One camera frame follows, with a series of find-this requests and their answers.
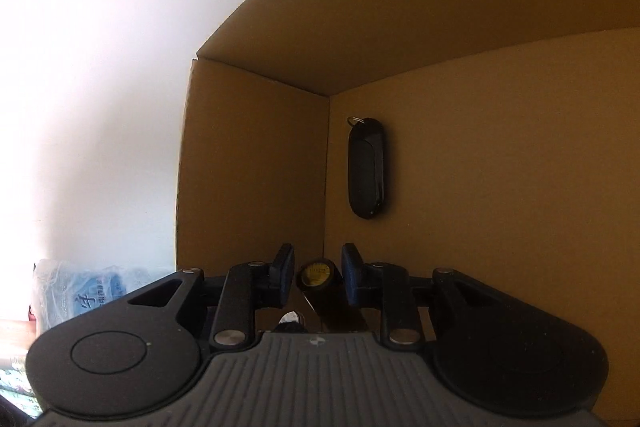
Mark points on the black cylinder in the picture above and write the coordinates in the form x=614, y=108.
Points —
x=331, y=307

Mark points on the blue printed plastic pack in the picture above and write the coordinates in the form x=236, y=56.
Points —
x=75, y=292

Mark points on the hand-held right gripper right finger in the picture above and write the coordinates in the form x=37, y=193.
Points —
x=350, y=279

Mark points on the brown cardboard box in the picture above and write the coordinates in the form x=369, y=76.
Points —
x=500, y=157

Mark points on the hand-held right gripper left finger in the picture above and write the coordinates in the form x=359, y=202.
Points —
x=285, y=274

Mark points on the black key fob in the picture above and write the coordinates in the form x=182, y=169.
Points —
x=367, y=177

